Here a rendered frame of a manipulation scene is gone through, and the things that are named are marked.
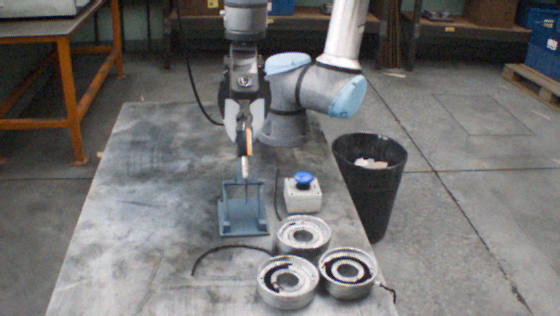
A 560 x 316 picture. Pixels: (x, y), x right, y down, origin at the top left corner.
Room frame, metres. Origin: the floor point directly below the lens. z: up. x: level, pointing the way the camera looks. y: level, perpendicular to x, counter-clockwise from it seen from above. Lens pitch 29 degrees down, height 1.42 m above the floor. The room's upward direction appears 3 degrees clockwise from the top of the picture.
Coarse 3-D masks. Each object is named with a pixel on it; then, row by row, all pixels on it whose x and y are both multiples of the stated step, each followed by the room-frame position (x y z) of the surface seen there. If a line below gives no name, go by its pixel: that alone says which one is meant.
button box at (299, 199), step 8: (288, 184) 0.92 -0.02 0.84; (296, 184) 0.92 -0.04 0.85; (312, 184) 0.93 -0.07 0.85; (288, 192) 0.89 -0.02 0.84; (296, 192) 0.89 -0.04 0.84; (304, 192) 0.90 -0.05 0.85; (312, 192) 0.90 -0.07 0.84; (320, 192) 0.90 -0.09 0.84; (288, 200) 0.88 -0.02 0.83; (296, 200) 0.88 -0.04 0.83; (304, 200) 0.88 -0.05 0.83; (312, 200) 0.89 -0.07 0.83; (320, 200) 0.89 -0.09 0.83; (288, 208) 0.88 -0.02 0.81; (296, 208) 0.88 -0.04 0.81; (304, 208) 0.88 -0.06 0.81; (312, 208) 0.89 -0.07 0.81; (320, 208) 0.89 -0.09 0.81
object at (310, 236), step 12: (300, 216) 0.82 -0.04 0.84; (312, 216) 0.82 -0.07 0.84; (276, 228) 0.77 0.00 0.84; (300, 228) 0.79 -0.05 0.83; (324, 228) 0.79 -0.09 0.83; (276, 240) 0.75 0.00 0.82; (300, 240) 0.79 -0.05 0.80; (312, 240) 0.75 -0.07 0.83; (324, 240) 0.76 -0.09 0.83; (288, 252) 0.72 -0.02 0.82; (300, 252) 0.72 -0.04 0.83; (312, 252) 0.72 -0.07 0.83; (324, 252) 0.73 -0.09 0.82
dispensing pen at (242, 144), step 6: (240, 120) 0.85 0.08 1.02; (246, 120) 0.86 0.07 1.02; (240, 132) 0.82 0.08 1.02; (246, 132) 0.82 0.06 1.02; (240, 138) 0.81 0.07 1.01; (246, 138) 0.81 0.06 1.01; (240, 144) 0.81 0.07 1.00; (246, 144) 0.81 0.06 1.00; (240, 150) 0.80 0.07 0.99; (246, 150) 0.80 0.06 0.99; (240, 156) 0.81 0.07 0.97; (246, 156) 0.81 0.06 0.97; (246, 162) 0.80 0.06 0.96; (246, 168) 0.80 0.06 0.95; (246, 174) 0.79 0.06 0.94; (246, 180) 0.79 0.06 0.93; (246, 186) 0.78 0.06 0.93; (246, 192) 0.78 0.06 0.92; (246, 198) 0.77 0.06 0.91
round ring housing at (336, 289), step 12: (336, 252) 0.72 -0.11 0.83; (348, 252) 0.72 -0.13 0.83; (360, 252) 0.71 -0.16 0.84; (336, 264) 0.69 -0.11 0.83; (348, 264) 0.69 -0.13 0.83; (372, 264) 0.69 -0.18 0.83; (324, 276) 0.64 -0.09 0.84; (336, 276) 0.65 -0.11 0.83; (360, 276) 0.66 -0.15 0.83; (372, 276) 0.66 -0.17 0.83; (324, 288) 0.65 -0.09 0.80; (336, 288) 0.62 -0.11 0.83; (348, 288) 0.62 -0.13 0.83; (360, 288) 0.62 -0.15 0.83
